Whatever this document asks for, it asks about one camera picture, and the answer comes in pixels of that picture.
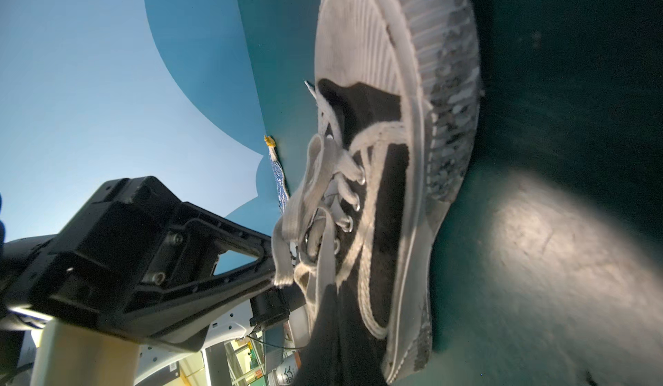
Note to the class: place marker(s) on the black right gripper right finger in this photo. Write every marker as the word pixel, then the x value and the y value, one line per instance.
pixel 358 363

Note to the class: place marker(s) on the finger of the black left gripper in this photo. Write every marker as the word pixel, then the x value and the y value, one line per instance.
pixel 178 319
pixel 199 246

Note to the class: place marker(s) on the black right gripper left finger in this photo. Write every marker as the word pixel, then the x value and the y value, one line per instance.
pixel 320 359

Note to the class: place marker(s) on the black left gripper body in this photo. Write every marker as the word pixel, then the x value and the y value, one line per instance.
pixel 88 270

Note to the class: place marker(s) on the white shoelace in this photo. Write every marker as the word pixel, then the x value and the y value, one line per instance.
pixel 343 224

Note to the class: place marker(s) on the black white canvas sneaker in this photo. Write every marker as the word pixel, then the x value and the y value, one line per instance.
pixel 397 85

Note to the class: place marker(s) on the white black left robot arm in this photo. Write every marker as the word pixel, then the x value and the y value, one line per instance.
pixel 263 311

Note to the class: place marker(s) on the blue dotted work glove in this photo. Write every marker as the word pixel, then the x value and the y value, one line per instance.
pixel 278 172

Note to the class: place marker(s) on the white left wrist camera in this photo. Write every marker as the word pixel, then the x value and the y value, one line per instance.
pixel 71 355

